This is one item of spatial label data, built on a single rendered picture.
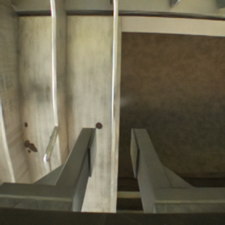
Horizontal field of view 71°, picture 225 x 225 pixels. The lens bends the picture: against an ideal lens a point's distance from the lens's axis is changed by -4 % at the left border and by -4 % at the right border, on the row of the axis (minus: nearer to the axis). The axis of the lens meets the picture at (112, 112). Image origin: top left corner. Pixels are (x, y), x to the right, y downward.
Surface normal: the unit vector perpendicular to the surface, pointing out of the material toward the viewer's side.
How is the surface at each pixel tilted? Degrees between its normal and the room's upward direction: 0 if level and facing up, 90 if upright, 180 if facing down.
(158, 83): 2
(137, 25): 0
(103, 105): 7
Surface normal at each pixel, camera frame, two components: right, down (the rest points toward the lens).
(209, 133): 0.00, -0.44
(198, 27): -0.01, 0.29
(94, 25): 0.00, 0.02
